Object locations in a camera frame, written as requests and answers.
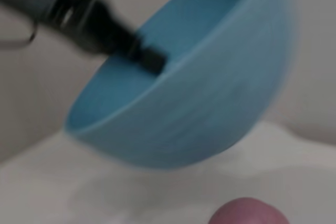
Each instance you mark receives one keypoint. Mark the pink peach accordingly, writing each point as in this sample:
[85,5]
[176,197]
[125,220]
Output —
[249,212]

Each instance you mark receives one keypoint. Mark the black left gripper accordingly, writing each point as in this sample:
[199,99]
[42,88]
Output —
[92,24]

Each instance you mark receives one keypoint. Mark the blue bowl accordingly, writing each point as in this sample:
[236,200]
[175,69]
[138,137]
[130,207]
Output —
[183,103]

